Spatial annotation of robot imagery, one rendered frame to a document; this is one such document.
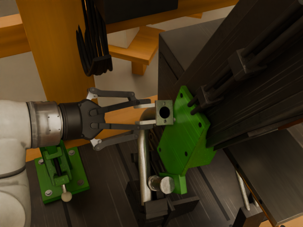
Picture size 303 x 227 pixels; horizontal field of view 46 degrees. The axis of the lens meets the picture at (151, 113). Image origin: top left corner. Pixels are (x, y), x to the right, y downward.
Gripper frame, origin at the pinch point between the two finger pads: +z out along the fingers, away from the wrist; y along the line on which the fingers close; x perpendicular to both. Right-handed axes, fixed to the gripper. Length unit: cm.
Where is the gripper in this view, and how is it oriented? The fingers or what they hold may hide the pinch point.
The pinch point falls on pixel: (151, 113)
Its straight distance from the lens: 79.0
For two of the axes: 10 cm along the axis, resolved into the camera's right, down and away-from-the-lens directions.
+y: -0.8, -10.0, -0.2
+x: -4.3, 0.1, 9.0
